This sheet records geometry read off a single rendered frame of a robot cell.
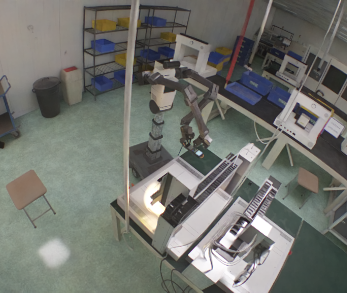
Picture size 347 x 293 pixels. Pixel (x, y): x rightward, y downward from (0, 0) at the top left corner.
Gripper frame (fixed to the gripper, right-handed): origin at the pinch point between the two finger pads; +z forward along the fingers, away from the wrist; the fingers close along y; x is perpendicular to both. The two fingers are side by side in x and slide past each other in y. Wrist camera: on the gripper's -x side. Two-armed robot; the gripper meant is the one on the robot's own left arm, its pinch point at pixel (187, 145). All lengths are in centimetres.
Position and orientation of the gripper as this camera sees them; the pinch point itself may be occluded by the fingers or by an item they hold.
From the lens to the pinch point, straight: 206.7
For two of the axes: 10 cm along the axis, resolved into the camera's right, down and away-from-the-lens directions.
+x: -7.4, -1.1, 6.7
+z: 2.2, 9.0, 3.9
